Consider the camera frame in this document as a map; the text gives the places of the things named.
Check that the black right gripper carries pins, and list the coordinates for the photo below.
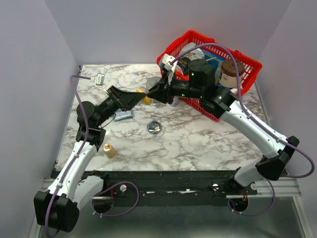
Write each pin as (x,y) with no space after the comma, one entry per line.
(163,91)

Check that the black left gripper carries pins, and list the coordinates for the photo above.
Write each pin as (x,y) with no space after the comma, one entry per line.
(127,100)

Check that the amber pill bottle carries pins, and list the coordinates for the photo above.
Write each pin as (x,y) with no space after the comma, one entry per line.
(109,150)

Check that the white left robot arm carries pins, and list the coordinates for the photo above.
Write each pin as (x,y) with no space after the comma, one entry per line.
(59,206)

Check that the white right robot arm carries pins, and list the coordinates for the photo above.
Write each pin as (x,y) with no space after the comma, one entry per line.
(223,104)

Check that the grey wrapped toilet paper roll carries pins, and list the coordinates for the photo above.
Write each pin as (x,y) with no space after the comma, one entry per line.
(152,81)

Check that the rectangular light blue pill box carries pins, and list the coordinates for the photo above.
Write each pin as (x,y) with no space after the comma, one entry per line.
(122,115)

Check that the round dark blue pill container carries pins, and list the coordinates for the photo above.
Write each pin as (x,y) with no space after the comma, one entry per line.
(154,127)

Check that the black cup with white rim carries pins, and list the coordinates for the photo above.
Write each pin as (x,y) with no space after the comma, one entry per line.
(183,66)

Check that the grey patterned snack bag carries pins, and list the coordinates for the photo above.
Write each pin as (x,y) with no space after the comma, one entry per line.
(194,54)

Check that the blue box in basket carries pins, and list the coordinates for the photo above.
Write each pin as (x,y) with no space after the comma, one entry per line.
(215,60)

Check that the brown lidded paper cup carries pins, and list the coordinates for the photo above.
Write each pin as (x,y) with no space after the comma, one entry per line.
(227,77)

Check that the red plastic shopping basket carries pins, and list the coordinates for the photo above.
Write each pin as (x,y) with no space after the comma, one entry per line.
(252,67)

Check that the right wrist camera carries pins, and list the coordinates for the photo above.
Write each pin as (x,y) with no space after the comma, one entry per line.
(168,63)

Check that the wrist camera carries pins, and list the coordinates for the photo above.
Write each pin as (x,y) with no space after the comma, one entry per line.
(168,63)
(99,80)

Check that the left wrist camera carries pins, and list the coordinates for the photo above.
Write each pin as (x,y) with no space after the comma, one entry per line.
(99,80)

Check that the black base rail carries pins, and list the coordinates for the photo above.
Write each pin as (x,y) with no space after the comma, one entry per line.
(169,188)

